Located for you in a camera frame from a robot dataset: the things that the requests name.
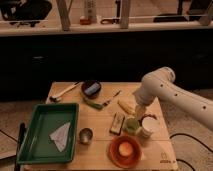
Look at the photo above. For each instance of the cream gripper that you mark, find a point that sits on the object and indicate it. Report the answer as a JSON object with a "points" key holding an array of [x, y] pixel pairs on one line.
{"points": [[139, 111]]}

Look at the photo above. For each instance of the yellow banana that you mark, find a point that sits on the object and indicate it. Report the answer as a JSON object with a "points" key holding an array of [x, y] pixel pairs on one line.
{"points": [[128, 109]]}

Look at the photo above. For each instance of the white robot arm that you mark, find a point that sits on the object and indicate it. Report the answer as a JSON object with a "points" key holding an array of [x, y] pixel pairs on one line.
{"points": [[160, 84]]}

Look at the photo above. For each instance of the white cup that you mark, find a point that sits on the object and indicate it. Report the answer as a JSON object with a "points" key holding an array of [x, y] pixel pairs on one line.
{"points": [[149, 125]]}

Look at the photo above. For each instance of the small metal cup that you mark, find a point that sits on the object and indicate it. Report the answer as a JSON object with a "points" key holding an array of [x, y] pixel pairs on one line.
{"points": [[85, 136]]}

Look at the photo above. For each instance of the dark red small plate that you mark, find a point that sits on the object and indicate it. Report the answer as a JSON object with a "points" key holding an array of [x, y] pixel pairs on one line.
{"points": [[150, 115]]}

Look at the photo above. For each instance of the black rectangular block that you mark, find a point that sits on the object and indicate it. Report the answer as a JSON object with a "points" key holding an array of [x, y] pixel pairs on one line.
{"points": [[117, 124]]}

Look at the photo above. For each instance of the small screwdriver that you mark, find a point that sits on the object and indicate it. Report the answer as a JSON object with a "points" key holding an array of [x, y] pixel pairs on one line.
{"points": [[107, 102]]}

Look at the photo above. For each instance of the orange round fruit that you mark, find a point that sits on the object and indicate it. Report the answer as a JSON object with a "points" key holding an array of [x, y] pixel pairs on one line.
{"points": [[125, 149]]}

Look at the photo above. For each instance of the green pepper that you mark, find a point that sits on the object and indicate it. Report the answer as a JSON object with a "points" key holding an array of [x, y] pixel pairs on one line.
{"points": [[92, 104]]}

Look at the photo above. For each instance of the blue rectangular block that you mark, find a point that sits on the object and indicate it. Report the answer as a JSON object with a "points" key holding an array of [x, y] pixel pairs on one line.
{"points": [[92, 89]]}

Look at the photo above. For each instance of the orange bowl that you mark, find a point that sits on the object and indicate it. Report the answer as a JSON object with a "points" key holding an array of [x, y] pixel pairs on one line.
{"points": [[119, 160]]}

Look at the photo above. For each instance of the dark bowl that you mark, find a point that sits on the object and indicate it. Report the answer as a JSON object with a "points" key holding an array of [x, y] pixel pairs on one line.
{"points": [[87, 84]]}

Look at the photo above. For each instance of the green plastic tray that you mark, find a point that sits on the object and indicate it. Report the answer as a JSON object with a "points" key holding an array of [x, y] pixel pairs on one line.
{"points": [[37, 147]]}

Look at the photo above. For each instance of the red object on floor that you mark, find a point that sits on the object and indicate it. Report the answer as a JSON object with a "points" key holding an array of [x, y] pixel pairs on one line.
{"points": [[84, 21]]}

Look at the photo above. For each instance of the black bar beside table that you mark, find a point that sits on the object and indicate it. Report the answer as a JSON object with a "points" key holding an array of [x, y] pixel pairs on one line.
{"points": [[22, 130]]}

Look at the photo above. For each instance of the black office chair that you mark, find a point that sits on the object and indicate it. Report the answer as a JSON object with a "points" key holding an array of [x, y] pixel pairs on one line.
{"points": [[30, 12]]}

